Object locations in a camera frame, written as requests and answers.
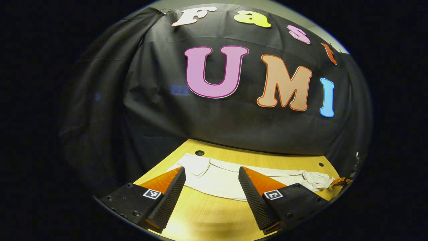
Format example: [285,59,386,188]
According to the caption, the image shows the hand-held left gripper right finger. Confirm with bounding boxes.
[238,166,330,235]

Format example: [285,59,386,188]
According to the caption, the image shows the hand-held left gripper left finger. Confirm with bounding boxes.
[99,166,186,234]

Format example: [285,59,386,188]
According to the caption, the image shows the white jeans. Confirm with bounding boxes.
[166,153,335,201]

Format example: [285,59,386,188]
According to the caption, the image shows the black backdrop cloth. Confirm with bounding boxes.
[60,3,373,198]

